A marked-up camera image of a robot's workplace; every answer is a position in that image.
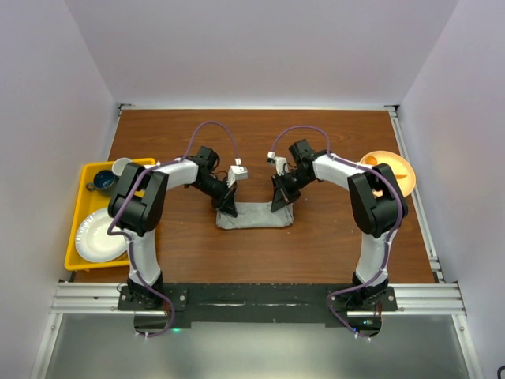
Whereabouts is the aluminium frame rail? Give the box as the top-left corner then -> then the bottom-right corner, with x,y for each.
384,105 -> 445,283
50,283 -> 466,316

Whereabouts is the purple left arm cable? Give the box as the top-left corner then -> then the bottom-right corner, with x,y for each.
107,121 -> 241,336

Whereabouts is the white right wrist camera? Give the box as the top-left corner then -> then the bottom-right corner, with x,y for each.
267,152 -> 290,175

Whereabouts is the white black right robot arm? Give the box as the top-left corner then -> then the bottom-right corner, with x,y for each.
267,140 -> 408,310

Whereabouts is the orange plastic spoon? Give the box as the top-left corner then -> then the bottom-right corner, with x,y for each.
365,156 -> 379,166

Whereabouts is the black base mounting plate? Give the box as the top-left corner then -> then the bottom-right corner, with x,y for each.
117,282 -> 397,331

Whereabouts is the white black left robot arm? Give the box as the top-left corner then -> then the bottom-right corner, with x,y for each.
107,147 -> 246,310

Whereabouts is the white ceramic plate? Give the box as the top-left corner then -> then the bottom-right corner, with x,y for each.
75,208 -> 127,263

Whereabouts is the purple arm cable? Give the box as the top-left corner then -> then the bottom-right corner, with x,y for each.
107,121 -> 241,336
267,126 -> 407,336

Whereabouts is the yellow plastic tray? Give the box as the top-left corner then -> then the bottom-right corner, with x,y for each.
64,157 -> 157,272

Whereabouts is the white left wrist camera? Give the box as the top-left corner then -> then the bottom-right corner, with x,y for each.
226,158 -> 249,187

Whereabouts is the dark blue ceramic cup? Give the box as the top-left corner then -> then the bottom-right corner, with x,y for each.
85,170 -> 118,197

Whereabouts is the grey ceramic mug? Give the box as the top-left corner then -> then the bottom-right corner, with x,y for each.
111,157 -> 132,177

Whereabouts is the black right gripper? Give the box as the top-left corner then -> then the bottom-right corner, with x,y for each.
271,170 -> 314,212

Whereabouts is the aluminium front frame rail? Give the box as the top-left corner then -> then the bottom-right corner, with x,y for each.
50,283 -> 466,316

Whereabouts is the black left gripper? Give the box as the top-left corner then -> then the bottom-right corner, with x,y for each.
190,175 -> 238,217

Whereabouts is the grey cloth napkin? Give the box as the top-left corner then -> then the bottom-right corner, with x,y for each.
216,201 -> 294,230

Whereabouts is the orange divided plate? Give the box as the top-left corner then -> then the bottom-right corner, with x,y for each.
360,150 -> 417,197

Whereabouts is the aluminium right frame rail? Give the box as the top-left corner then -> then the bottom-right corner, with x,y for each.
384,105 -> 445,283

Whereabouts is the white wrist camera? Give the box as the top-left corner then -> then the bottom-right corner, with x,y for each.
267,152 -> 290,175
226,158 -> 249,187

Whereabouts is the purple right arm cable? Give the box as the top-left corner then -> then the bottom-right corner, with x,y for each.
267,126 -> 407,336

